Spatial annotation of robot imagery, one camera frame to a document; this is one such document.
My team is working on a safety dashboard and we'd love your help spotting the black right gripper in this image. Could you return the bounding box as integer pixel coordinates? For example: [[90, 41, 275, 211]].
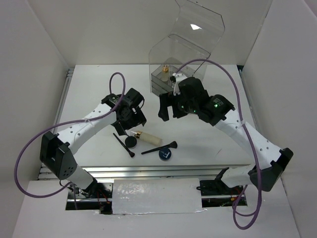
[[158, 90, 197, 121]]

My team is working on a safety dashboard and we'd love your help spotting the cream foundation bottle gold collar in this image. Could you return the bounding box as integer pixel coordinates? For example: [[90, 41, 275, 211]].
[[129, 131, 162, 146]]

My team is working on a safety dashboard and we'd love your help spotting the small gold cap bottle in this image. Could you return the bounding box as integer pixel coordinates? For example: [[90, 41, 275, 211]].
[[161, 64, 169, 82]]

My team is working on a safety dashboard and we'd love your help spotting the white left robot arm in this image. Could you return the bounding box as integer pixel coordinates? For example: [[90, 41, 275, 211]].
[[40, 88, 147, 198]]

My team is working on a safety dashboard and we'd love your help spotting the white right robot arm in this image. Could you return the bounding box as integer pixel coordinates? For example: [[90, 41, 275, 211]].
[[158, 73, 294, 194]]

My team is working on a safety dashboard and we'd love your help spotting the black small makeup brush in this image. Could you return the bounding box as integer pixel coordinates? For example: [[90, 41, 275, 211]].
[[113, 133, 135, 158]]

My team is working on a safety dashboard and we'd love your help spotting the black fan makeup brush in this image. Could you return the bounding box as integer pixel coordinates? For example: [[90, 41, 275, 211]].
[[141, 141, 178, 155]]

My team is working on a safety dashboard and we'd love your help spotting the clear acrylic makeup organizer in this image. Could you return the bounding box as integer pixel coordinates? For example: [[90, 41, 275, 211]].
[[149, 0, 225, 97]]

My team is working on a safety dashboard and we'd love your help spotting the black round compact jar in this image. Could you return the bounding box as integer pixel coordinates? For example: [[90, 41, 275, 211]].
[[124, 136, 137, 149]]

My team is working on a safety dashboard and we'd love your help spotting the blue round jar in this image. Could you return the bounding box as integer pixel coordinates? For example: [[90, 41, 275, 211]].
[[158, 148, 172, 162]]

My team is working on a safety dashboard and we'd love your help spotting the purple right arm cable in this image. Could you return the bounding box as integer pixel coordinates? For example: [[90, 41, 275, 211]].
[[173, 59, 262, 230]]

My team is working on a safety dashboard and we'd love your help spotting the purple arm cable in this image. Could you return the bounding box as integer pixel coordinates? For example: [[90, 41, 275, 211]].
[[173, 59, 262, 230], [15, 72, 125, 210]]

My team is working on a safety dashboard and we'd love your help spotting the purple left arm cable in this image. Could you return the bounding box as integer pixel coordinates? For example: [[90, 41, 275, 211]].
[[15, 72, 125, 210]]

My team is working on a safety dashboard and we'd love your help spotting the aluminium frame rail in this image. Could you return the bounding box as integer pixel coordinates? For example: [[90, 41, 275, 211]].
[[37, 163, 276, 179]]

